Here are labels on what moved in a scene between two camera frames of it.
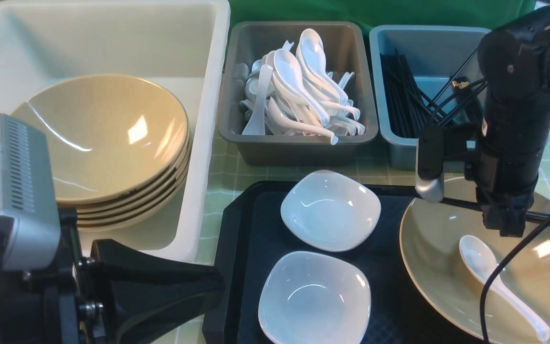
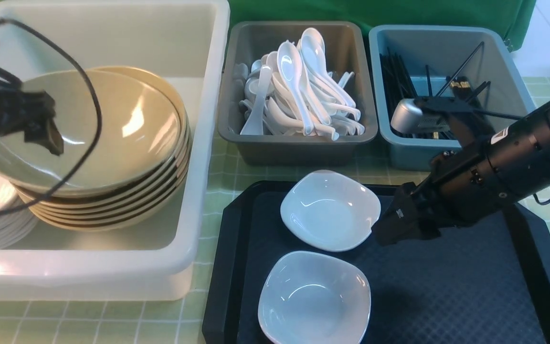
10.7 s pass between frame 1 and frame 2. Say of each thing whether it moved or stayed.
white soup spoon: moved
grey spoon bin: stayed
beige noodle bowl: moved
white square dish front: stayed
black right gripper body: moved
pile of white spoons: stayed
